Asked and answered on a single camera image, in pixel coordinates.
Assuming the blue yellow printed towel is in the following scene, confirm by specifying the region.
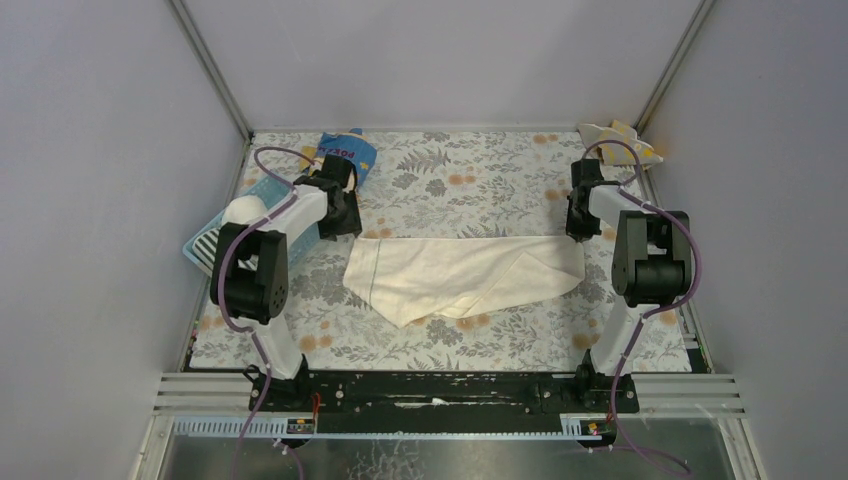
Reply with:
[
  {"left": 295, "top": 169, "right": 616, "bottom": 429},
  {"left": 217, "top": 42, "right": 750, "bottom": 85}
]
[{"left": 298, "top": 128, "right": 378, "bottom": 192}]

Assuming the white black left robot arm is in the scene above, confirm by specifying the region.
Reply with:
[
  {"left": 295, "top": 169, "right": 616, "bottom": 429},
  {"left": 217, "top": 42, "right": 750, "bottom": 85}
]
[{"left": 210, "top": 155, "right": 362, "bottom": 380}]

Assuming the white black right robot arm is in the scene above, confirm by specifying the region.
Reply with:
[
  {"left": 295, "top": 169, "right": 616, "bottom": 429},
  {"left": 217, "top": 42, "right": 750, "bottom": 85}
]
[{"left": 566, "top": 159, "right": 694, "bottom": 376}]

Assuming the black white striped rolled towel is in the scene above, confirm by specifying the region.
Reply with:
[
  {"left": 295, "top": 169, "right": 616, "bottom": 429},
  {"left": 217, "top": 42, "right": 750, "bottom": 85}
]
[{"left": 188, "top": 228, "right": 220, "bottom": 276}]

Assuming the cream terry towel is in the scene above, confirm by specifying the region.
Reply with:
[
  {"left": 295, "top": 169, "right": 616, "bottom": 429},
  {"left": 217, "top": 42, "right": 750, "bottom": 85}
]
[{"left": 343, "top": 236, "right": 585, "bottom": 327}]

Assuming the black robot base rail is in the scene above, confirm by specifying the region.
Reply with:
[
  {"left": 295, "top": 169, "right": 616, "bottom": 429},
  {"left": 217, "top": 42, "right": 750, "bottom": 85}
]
[{"left": 242, "top": 365, "right": 640, "bottom": 434}]

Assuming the white slotted cable duct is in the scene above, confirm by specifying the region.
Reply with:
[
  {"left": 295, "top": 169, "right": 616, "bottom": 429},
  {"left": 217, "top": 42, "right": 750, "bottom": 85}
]
[{"left": 170, "top": 413, "right": 619, "bottom": 442}]

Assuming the grey yellow patterned towel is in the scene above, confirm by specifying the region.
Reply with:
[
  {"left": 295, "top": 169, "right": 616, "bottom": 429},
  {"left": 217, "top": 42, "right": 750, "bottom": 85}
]
[{"left": 577, "top": 120, "right": 664, "bottom": 168}]

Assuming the floral patterned table mat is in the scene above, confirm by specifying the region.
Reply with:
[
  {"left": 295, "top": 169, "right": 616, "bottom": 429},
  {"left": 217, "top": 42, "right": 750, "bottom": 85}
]
[{"left": 189, "top": 130, "right": 693, "bottom": 374}]

